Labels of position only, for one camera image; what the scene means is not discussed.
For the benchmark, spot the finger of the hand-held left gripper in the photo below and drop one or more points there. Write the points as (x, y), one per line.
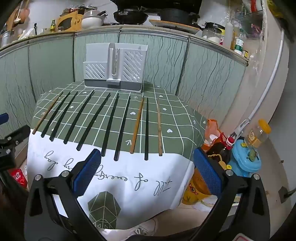
(3, 118)
(17, 136)

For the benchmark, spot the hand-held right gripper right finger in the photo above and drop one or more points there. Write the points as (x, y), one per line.
(208, 171)

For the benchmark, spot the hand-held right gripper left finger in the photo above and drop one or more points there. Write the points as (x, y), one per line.
(89, 171)

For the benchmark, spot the wooden chopstick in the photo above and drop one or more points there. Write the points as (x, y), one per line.
(137, 125)
(48, 112)
(159, 127)

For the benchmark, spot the black chopstick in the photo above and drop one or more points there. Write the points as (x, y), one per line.
(55, 114)
(110, 124)
(79, 117)
(93, 121)
(122, 128)
(64, 116)

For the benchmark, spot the white utensil holder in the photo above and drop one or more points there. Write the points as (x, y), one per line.
(115, 67)

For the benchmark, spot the red packet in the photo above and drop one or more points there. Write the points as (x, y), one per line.
(18, 177)

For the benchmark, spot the dark bottle with red cap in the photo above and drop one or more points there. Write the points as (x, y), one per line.
(219, 150)

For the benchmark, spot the blue plastic container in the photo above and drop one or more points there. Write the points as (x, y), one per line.
(246, 162)

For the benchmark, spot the orange plastic bag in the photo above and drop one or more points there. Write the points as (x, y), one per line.
(212, 129)

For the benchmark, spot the green checked tablecloth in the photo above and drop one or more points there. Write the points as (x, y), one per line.
(178, 120)

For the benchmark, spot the clear jar with yellow lid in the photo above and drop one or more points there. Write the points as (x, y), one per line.
(257, 136)

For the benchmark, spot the green wavy kitchen cabinet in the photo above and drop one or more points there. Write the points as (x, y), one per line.
(53, 60)

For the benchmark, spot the person's white shoe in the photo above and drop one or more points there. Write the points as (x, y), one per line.
(144, 228)

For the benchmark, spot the metal canister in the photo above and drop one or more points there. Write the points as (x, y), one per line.
(5, 37)

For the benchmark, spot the dark sauce bottle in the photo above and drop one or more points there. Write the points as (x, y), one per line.
(35, 29)

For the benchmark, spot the green glass bottle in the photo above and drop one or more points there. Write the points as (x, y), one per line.
(53, 26)

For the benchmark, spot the white pipe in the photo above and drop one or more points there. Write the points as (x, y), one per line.
(270, 81)

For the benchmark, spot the yellow box with round window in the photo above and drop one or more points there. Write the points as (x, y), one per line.
(69, 22)

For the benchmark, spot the white bottle with green label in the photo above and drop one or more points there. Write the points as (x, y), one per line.
(239, 46)

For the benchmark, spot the white pot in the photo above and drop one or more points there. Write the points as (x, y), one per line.
(92, 20)

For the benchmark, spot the white squeeze bottle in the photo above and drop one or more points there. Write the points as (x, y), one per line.
(228, 34)

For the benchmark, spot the clear jar with black lid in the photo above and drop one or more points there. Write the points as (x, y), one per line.
(214, 32)

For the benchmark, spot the wooden cutting board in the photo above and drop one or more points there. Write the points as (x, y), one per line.
(173, 25)

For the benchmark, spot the black cooking pot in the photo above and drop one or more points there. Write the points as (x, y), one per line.
(179, 15)

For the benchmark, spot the black wok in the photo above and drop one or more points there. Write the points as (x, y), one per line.
(130, 15)

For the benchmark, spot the black range hood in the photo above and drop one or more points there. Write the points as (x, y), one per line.
(157, 4)

